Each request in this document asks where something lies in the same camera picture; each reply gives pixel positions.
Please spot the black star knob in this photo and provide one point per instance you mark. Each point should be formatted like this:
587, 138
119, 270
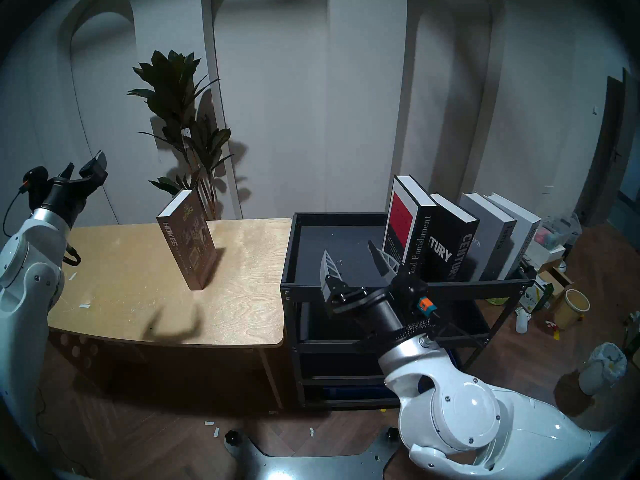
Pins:
391, 434
231, 437

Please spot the light wooden table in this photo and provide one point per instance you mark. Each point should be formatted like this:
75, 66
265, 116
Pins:
210, 309

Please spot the dark brown door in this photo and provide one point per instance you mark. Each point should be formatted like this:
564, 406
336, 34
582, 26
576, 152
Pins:
602, 149

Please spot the grey metal robot base plate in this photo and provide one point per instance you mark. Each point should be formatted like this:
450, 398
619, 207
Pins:
310, 466

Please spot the green white carton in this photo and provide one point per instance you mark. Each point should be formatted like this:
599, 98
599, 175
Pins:
532, 294

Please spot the black Crime and Punishment book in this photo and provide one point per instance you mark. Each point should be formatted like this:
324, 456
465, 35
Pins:
400, 224

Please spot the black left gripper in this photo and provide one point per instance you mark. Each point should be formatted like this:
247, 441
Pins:
62, 199

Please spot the white Design Hotels Yearbook book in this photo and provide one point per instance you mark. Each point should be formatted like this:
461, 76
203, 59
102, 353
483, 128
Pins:
522, 229

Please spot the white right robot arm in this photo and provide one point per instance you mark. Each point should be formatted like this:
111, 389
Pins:
450, 409

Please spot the brown cardboard box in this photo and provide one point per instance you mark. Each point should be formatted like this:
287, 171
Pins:
555, 279

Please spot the white trash bag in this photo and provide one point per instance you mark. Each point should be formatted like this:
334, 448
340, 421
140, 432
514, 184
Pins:
602, 369

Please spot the grey ianra book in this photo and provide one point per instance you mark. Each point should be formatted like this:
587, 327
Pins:
492, 239

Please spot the tall green leafy plant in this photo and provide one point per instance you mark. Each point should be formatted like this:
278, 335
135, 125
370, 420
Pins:
167, 89

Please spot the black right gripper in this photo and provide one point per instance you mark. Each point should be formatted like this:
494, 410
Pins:
380, 309

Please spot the dark blue flat bin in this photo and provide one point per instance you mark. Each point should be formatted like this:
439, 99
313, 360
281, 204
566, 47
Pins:
350, 391

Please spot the black Century book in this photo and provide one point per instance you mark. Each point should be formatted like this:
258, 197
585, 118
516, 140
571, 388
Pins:
450, 244

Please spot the clear plastic storage box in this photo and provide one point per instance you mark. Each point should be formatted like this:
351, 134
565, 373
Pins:
557, 231

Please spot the white plastic bottle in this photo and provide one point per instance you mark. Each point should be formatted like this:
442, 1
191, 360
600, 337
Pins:
521, 323

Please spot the black metal shelf cart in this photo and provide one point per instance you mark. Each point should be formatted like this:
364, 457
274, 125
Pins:
305, 264

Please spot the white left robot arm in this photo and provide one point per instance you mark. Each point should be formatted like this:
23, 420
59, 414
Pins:
25, 294

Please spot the brown Homes book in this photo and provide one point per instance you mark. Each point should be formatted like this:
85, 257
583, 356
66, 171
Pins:
190, 244

